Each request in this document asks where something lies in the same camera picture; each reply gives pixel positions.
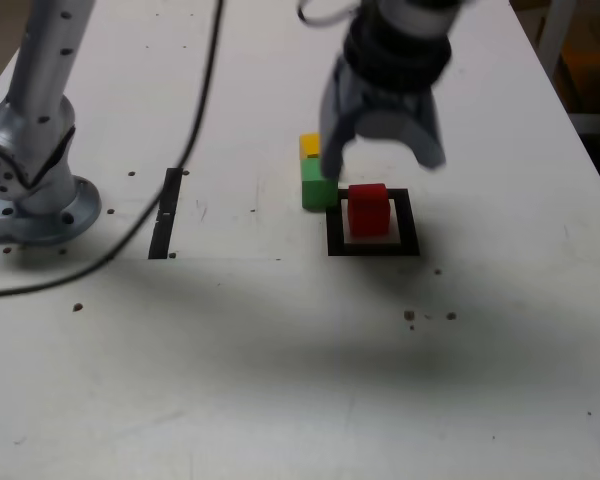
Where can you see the red cube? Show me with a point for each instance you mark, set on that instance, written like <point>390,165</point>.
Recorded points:
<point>367,212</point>

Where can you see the yellow cube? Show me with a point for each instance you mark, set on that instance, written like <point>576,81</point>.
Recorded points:
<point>309,145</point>

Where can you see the yellow-brown cardboard box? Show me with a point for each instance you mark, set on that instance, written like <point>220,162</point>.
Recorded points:
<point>595,65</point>

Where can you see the white metal frame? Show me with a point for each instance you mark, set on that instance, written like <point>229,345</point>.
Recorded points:
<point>550,25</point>

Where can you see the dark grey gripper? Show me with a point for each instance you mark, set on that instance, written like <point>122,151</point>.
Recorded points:
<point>390,100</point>

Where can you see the black tape square outline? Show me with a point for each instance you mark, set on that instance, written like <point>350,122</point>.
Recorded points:
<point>410,225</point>

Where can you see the black tape strip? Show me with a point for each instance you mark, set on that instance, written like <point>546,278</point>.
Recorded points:
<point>160,240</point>

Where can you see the green cube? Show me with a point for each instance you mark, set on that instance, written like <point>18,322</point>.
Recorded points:
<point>317,195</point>

